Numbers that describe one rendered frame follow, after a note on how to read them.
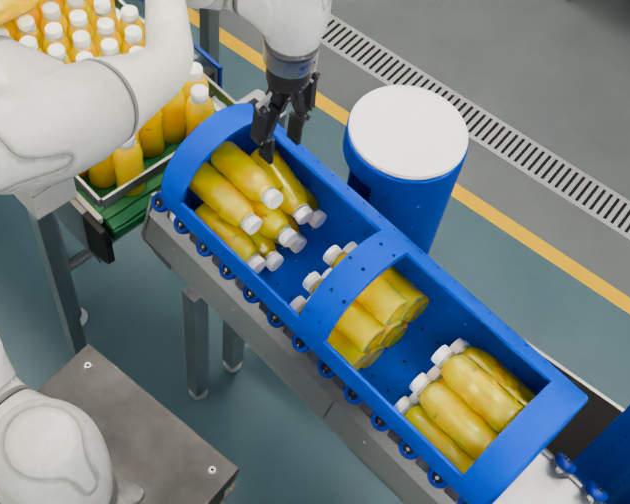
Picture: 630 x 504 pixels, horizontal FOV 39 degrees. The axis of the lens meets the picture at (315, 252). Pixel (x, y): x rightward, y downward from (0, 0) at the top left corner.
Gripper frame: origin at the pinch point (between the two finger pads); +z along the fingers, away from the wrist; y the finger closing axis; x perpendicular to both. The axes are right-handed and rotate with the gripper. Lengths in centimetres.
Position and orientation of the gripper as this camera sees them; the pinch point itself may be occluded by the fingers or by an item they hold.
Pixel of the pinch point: (280, 139)
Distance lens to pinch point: 162.6
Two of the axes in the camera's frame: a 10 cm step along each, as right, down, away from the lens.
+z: -1.0, 5.1, 8.5
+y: 7.2, -5.5, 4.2
